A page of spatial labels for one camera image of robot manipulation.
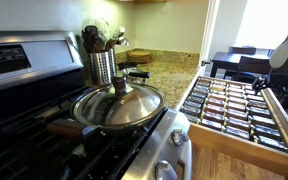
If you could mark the black door latch plate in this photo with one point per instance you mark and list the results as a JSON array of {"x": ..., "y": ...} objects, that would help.
[{"x": 203, "y": 62}]

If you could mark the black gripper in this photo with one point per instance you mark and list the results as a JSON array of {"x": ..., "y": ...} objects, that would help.
[{"x": 275, "y": 81}]

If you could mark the black cast iron grate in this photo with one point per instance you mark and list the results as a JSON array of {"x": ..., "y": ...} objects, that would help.
[{"x": 34, "y": 156}]

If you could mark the black spatula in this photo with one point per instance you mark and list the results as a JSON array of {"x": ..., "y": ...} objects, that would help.
[{"x": 91, "y": 38}]

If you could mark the dark wooden dining table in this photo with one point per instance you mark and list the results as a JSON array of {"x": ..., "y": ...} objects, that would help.
[{"x": 230, "y": 59}]

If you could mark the stainless steel gas stove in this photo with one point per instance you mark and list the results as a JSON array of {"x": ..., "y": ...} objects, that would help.
[{"x": 44, "y": 56}]

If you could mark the wide wooden spice drawer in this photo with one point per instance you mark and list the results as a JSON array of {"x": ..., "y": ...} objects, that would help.
[{"x": 237, "y": 150}]

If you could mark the white door frame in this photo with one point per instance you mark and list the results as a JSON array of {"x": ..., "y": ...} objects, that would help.
[{"x": 209, "y": 33}]

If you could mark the perforated steel utensil holder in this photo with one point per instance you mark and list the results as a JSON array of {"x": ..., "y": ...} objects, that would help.
[{"x": 100, "y": 68}]

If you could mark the wooden spoon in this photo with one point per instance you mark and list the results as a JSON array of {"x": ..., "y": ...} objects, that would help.
[{"x": 110, "y": 45}]

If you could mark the silver stove knob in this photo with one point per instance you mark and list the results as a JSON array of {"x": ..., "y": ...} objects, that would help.
[
  {"x": 179, "y": 137},
  {"x": 164, "y": 170}
]

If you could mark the pale translucent kitchen utensil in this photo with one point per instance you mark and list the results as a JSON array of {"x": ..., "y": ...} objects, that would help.
[{"x": 102, "y": 28}]

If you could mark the metal ladle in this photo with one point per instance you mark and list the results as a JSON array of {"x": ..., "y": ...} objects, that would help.
[{"x": 124, "y": 41}]

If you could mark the steel pan lid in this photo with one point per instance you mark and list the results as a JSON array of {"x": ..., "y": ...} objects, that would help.
[{"x": 134, "y": 103}]

